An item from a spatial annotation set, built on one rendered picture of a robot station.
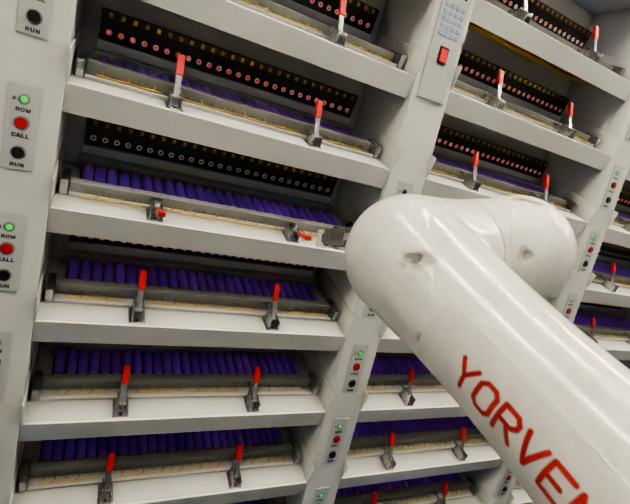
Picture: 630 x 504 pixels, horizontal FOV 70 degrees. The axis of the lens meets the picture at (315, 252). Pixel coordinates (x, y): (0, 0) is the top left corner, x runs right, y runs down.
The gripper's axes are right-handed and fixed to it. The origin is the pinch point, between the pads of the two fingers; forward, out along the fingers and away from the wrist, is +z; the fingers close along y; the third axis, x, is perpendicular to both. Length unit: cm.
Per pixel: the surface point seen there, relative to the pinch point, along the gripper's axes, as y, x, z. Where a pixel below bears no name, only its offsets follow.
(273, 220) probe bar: -3.7, 2.9, 20.3
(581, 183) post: 88, 29, 16
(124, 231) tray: -31.4, -3.5, 17.5
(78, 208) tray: -38.7, -0.9, 17.3
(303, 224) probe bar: 3.0, 3.2, 20.1
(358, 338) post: 21.1, -20.3, 20.5
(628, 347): 136, -19, 22
